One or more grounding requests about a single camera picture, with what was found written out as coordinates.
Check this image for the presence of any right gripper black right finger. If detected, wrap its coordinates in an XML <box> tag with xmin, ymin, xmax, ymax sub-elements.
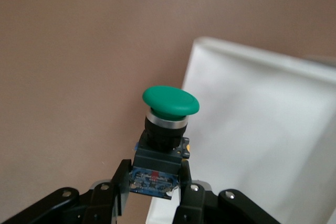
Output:
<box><xmin>172</xmin><ymin>159</ymin><xmax>219</xmax><ymax>224</ymax></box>

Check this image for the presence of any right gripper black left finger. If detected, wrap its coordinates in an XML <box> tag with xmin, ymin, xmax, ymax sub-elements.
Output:
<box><xmin>83</xmin><ymin>158</ymin><xmax>132</xmax><ymax>224</ymax></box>

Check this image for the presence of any green mushroom push button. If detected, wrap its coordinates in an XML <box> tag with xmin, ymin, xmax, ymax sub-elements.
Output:
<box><xmin>130</xmin><ymin>85</ymin><xmax>200</xmax><ymax>200</ymax></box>

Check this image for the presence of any white drawer cabinet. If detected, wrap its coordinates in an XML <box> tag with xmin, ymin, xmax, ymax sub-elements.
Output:
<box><xmin>145</xmin><ymin>36</ymin><xmax>336</xmax><ymax>224</ymax></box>

